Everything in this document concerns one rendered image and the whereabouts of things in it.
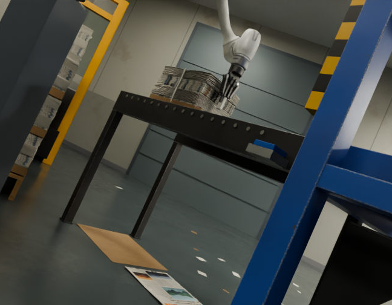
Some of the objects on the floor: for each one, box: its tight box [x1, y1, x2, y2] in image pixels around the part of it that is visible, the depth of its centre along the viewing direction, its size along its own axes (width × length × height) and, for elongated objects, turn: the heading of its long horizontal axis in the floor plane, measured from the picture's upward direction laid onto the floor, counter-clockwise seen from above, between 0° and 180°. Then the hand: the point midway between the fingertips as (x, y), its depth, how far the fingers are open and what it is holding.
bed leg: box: [60, 110, 123, 224], centre depth 196 cm, size 6×6×68 cm
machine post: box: [230, 0, 392, 305], centre depth 85 cm, size 9×9×155 cm
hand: (221, 103), depth 178 cm, fingers closed
